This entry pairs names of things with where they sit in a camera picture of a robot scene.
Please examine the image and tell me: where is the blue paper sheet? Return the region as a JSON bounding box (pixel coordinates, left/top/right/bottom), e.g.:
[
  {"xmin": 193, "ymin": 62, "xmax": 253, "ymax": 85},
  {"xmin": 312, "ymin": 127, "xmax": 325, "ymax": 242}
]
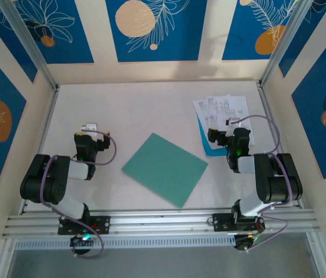
[{"xmin": 197, "ymin": 117, "xmax": 233, "ymax": 158}]

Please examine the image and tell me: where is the drawing sheet with red stamp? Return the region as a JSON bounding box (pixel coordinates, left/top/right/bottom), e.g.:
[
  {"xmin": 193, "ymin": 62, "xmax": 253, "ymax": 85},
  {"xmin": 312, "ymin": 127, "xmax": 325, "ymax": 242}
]
[{"xmin": 205, "ymin": 94, "xmax": 249, "ymax": 134}]

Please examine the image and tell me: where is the green folder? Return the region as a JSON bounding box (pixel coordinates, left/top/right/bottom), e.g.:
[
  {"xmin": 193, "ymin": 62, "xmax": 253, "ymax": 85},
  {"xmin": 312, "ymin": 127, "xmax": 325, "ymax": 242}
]
[{"xmin": 121, "ymin": 132, "xmax": 209, "ymax": 209}]

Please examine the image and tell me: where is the small circuit board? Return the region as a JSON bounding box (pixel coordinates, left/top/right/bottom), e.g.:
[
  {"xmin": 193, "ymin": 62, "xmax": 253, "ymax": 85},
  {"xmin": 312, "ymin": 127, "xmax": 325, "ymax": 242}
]
[
  {"xmin": 233, "ymin": 233, "xmax": 264, "ymax": 252},
  {"xmin": 69, "ymin": 231, "xmax": 96, "ymax": 248}
]

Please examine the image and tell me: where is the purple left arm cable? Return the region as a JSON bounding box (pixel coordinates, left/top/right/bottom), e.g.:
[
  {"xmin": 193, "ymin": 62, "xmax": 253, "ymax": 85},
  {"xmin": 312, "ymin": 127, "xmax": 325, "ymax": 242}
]
[{"xmin": 40, "ymin": 129, "xmax": 119, "ymax": 259}]

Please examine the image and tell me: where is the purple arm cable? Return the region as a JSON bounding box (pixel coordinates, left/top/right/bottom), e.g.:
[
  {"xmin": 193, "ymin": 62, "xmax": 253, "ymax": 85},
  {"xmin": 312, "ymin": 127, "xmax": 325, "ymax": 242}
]
[
  {"xmin": 40, "ymin": 129, "xmax": 119, "ymax": 259},
  {"xmin": 229, "ymin": 115, "xmax": 294, "ymax": 253}
]

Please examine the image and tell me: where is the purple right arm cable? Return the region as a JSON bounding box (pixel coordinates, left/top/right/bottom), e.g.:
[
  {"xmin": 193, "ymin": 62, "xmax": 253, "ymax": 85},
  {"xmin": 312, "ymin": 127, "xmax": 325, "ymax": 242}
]
[{"xmin": 229, "ymin": 115, "xmax": 294, "ymax": 253}]

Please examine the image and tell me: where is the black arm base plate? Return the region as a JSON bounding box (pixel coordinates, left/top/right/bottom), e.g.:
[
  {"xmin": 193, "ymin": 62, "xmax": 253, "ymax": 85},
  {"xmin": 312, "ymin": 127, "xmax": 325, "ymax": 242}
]
[
  {"xmin": 212, "ymin": 213, "xmax": 266, "ymax": 233},
  {"xmin": 57, "ymin": 215, "xmax": 112, "ymax": 236}
]

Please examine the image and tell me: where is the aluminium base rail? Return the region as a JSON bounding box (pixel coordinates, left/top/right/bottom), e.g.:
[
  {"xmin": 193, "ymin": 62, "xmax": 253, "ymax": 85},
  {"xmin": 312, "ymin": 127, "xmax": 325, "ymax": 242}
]
[{"xmin": 2, "ymin": 207, "xmax": 321, "ymax": 240}]

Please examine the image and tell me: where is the aluminium frame post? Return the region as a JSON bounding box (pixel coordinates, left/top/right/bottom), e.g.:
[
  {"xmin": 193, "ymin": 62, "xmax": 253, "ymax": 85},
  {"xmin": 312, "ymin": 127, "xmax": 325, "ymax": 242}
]
[
  {"xmin": 257, "ymin": 0, "xmax": 311, "ymax": 89},
  {"xmin": 0, "ymin": 0, "xmax": 60, "ymax": 92}
]

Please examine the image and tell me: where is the grey slotted cable duct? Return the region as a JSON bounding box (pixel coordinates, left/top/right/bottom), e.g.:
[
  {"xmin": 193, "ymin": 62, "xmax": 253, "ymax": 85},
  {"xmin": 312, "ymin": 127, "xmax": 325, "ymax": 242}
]
[{"xmin": 13, "ymin": 234, "xmax": 237, "ymax": 251}]

